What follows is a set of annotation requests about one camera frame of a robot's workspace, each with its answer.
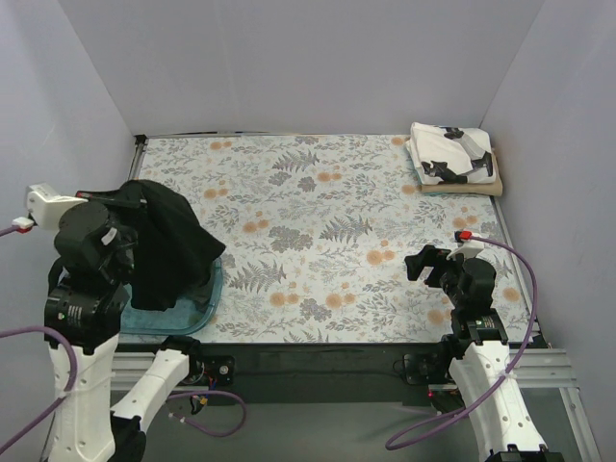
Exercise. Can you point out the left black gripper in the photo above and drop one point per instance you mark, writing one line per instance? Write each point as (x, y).
(124, 245)

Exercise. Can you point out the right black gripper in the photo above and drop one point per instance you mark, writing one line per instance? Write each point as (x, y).
(431, 268)

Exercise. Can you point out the black t shirt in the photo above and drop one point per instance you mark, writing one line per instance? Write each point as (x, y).
(174, 253)

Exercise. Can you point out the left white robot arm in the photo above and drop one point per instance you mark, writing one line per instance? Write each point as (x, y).
(82, 313)

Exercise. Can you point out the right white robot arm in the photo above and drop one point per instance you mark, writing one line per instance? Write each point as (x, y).
(477, 356)

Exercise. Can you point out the white printed folded t shirt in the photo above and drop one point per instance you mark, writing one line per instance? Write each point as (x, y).
(467, 150)

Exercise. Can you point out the floral table cloth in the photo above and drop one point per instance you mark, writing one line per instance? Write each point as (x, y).
(316, 230)

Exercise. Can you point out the teal plastic basket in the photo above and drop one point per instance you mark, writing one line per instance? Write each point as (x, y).
(203, 295)

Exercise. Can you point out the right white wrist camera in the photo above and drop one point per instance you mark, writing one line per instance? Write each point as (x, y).
(469, 245)

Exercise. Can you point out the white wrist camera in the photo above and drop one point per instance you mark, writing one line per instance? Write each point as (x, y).
(44, 207)
(469, 245)

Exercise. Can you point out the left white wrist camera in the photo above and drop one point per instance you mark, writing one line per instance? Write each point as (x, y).
(44, 207)

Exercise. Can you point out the aluminium rail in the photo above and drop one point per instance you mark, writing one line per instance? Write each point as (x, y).
(545, 368)

